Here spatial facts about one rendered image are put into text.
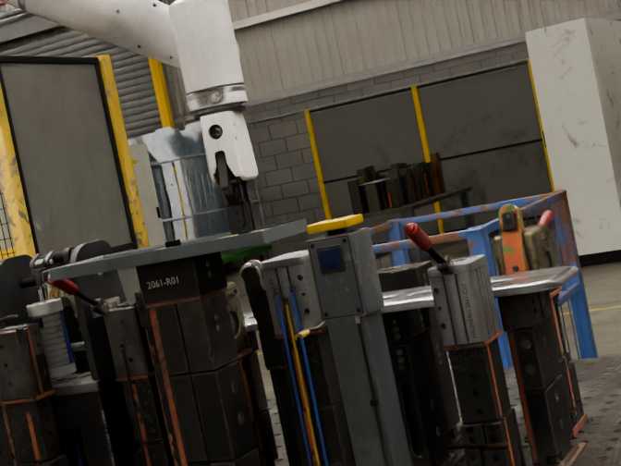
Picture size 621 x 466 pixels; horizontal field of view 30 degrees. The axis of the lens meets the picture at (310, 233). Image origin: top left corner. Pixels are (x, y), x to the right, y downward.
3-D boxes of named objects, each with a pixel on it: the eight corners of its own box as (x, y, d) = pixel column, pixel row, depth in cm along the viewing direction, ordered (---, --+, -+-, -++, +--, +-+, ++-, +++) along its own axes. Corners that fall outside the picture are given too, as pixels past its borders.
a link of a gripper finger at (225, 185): (222, 172, 157) (235, 201, 160) (225, 135, 162) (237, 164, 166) (213, 174, 157) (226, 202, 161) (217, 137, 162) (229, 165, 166)
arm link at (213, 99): (236, 82, 159) (240, 104, 159) (249, 85, 167) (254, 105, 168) (177, 95, 160) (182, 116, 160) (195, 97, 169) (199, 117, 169)
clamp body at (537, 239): (596, 418, 207) (558, 219, 205) (578, 443, 194) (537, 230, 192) (539, 423, 212) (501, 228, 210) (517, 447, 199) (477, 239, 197)
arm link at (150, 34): (44, 19, 176) (230, 92, 175) (12, 5, 160) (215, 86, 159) (65, -37, 175) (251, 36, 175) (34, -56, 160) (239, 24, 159)
